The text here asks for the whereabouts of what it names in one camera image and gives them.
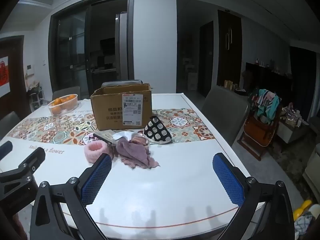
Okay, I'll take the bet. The patterned tile table runner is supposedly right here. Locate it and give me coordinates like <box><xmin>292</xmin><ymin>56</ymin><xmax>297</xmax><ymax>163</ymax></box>
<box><xmin>6</xmin><ymin>107</ymin><xmax>216</xmax><ymax>146</ymax></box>

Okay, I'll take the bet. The mauve fluffy towel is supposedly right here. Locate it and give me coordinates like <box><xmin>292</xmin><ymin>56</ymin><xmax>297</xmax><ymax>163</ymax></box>
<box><xmin>116</xmin><ymin>137</ymin><xmax>159</xmax><ymax>169</ymax></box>

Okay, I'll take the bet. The grey chair right side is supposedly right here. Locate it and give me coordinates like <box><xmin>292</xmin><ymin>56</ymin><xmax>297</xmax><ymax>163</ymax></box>
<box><xmin>201</xmin><ymin>86</ymin><xmax>250</xmax><ymax>146</ymax></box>

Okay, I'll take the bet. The grey fabric pouch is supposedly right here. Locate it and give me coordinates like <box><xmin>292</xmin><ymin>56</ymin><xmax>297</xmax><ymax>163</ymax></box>
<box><xmin>93</xmin><ymin>132</ymin><xmax>117</xmax><ymax>145</ymax></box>

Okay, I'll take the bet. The black white patterned mitt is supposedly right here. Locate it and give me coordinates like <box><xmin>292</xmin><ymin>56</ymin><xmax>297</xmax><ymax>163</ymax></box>
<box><xmin>143</xmin><ymin>115</ymin><xmax>172</xmax><ymax>145</ymax></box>

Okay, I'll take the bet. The black sliding glass door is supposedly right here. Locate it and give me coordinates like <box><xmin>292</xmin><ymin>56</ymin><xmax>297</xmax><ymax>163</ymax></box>
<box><xmin>48</xmin><ymin>0</ymin><xmax>135</xmax><ymax>99</ymax></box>

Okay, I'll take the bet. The white basket of oranges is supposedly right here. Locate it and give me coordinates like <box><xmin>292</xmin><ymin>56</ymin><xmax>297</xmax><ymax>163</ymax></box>
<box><xmin>48</xmin><ymin>94</ymin><xmax>78</xmax><ymax>116</ymax></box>

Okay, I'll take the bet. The wooden high chair with clothes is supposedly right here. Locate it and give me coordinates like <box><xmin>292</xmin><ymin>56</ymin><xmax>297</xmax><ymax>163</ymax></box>
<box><xmin>238</xmin><ymin>89</ymin><xmax>281</xmax><ymax>161</ymax></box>

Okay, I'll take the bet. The pink striped cloth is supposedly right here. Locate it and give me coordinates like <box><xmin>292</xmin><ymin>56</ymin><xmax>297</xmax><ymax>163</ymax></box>
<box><xmin>130</xmin><ymin>134</ymin><xmax>148</xmax><ymax>146</ymax></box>

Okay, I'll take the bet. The brown cardboard box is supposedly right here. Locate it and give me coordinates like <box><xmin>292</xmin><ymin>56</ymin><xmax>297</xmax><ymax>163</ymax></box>
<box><xmin>91</xmin><ymin>88</ymin><xmax>152</xmax><ymax>131</ymax></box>

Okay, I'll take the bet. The fluffy pink headband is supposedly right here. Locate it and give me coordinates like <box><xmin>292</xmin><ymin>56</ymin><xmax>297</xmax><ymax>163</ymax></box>
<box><xmin>84</xmin><ymin>140</ymin><xmax>113</xmax><ymax>164</ymax></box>

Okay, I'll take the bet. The grey chair far left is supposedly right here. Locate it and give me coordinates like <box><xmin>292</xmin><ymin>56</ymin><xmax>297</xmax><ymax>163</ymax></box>
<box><xmin>52</xmin><ymin>86</ymin><xmax>80</xmax><ymax>100</ymax></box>

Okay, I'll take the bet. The grey chair behind box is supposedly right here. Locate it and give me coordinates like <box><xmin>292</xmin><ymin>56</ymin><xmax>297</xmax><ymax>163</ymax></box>
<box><xmin>101</xmin><ymin>80</ymin><xmax>152</xmax><ymax>92</ymax></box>

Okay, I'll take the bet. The white cleaning cloth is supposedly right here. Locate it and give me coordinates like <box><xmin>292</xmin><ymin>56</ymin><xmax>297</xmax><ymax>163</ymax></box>
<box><xmin>112</xmin><ymin>131</ymin><xmax>134</xmax><ymax>140</ymax></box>

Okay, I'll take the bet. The grey chair left edge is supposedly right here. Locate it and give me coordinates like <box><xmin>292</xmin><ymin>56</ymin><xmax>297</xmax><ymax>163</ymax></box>
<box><xmin>0</xmin><ymin>112</ymin><xmax>20</xmax><ymax>140</ymax></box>

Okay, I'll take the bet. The red fu door poster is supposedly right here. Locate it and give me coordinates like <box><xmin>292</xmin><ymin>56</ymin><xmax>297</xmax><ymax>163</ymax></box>
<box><xmin>0</xmin><ymin>56</ymin><xmax>10</xmax><ymax>97</ymax></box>

